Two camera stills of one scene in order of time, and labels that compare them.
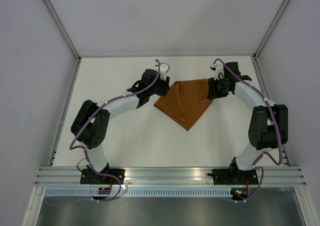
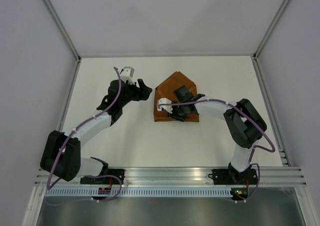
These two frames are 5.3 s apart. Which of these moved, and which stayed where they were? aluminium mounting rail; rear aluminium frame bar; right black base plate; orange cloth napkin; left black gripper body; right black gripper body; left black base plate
Moved: left black gripper body; orange cloth napkin; right black gripper body
Stayed: right black base plate; rear aluminium frame bar; left black base plate; aluminium mounting rail
